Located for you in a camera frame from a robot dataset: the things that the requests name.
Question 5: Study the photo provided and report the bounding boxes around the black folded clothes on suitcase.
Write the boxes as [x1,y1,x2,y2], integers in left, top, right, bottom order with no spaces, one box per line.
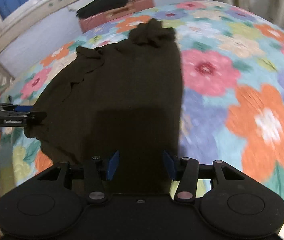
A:
[76,0,130,18]

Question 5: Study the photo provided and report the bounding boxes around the floral quilted bedspread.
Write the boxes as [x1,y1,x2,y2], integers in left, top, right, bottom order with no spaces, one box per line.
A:
[0,1,284,239]

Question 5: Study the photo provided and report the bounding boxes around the dark brown knit garment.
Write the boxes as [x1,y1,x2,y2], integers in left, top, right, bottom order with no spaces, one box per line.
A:
[24,19,183,193]

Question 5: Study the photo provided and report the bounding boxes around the pink hard-shell suitcase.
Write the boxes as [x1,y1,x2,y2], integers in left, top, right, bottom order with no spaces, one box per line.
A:
[79,0,154,33]

